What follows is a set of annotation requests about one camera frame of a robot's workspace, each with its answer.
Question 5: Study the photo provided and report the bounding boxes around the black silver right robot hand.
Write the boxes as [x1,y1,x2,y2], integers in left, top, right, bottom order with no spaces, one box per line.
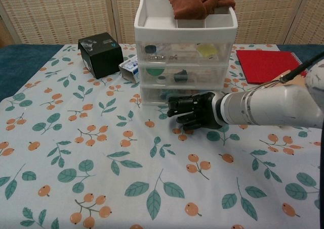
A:
[167,91,226,131]

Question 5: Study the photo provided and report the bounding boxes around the clear drawer with handle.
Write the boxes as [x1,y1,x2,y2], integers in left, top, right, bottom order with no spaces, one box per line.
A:
[140,85,223,106]

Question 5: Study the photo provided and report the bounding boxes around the clear drawer with green disc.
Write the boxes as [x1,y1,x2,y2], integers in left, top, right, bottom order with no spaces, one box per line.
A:
[138,63,230,87]

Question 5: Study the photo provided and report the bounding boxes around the translucent plastic drawer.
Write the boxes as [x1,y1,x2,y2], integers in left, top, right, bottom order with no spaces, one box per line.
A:
[136,40,233,64]

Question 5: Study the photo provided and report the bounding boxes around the white plastic drawer unit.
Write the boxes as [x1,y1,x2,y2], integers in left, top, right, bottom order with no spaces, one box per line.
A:
[134,0,239,106]

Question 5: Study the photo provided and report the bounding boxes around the dark grey plastic piece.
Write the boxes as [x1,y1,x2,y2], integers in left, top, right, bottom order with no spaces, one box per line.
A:
[173,69,189,83]

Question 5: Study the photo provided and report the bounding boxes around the green disc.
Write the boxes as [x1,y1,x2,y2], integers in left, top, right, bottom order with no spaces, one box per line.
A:
[146,67,167,78]

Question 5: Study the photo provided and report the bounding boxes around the yellow object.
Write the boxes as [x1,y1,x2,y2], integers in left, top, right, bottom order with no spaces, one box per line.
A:
[196,43,218,60]

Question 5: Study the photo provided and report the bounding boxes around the white blue small carton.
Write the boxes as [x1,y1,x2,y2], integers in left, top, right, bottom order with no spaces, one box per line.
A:
[118,56,140,82]

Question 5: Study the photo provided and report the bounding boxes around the red spiral notebook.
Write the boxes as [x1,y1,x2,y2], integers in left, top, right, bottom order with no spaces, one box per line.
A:
[235,49,309,85]

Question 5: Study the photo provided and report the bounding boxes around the floral print tablecloth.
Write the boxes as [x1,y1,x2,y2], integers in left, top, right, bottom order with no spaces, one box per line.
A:
[0,43,324,229]

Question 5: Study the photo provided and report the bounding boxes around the black cardboard box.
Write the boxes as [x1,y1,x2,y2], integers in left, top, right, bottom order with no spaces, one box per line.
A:
[77,32,125,80]

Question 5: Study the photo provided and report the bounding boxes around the kraft brown spiral notebook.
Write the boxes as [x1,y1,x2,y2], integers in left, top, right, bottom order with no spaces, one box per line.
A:
[278,72,307,88]

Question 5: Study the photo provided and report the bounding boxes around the brown cloth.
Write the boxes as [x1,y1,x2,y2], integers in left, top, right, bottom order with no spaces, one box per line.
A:
[168,0,236,20]

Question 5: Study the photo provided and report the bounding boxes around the woven folding screen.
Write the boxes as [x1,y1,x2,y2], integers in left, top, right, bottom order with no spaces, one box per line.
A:
[0,0,324,47]

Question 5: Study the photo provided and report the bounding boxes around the teal blue table cover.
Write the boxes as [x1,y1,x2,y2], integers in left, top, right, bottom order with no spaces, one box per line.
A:
[0,43,324,102]

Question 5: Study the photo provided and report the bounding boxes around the silver metal chain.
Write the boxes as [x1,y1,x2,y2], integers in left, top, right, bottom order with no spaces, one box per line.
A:
[146,54,178,61]

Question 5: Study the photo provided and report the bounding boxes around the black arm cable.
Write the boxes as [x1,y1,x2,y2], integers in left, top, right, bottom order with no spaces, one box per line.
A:
[249,51,324,91]

